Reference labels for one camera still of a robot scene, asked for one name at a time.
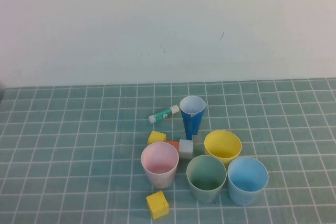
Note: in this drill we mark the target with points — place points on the pink plastic cup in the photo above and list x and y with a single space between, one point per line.
159 165

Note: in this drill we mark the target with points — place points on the yellow plastic cup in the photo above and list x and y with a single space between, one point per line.
222 146

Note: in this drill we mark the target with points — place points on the light blue plastic cup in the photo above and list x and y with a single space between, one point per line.
246 179

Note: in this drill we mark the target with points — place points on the green white glue stick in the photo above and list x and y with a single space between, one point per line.
162 114

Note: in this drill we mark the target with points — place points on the blue paper cone cup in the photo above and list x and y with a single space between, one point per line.
193 124

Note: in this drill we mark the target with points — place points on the yellow cube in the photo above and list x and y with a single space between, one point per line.
157 204
157 137

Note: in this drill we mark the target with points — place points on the orange cube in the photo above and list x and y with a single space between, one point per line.
173 144

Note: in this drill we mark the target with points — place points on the white cube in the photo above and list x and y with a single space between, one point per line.
186 148

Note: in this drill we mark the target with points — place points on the green plastic cup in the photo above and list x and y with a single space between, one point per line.
206 179

